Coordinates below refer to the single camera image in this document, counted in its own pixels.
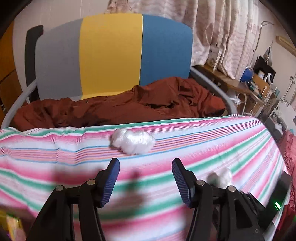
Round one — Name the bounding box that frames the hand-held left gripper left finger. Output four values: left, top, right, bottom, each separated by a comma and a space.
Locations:
26, 158, 120, 241

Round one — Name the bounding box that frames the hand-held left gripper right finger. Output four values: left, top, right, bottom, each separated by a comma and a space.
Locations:
172, 158, 264, 241

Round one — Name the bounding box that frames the white plastic bag ball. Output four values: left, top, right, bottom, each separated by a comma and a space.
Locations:
112, 128, 156, 155
206, 167, 233, 189

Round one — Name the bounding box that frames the red garment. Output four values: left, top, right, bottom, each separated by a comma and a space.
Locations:
276, 204, 296, 225

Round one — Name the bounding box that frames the pink red blanket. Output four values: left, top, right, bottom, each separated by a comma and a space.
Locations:
276, 130, 296, 179

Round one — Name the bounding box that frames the striped tablecloth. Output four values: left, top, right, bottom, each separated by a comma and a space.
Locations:
0, 114, 292, 241

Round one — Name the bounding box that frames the rust brown garment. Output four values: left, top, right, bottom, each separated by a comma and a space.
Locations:
11, 77, 227, 133

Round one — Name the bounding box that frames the wooden desk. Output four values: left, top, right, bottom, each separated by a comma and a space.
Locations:
193, 65, 278, 116

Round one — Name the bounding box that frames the blue round fan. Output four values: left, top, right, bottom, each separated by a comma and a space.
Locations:
240, 67, 253, 82

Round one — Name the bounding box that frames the white box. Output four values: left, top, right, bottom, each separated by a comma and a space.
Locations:
207, 45, 223, 70

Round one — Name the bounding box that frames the grey yellow blue chair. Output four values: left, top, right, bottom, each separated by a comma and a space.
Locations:
0, 13, 238, 130

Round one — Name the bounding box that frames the black rolled mat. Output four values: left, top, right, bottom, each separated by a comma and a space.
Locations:
25, 25, 44, 102

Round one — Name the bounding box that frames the wooden cabinet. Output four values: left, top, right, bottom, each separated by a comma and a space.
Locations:
0, 21, 23, 121

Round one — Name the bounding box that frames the beige patterned curtain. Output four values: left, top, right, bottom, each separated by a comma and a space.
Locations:
104, 0, 260, 80

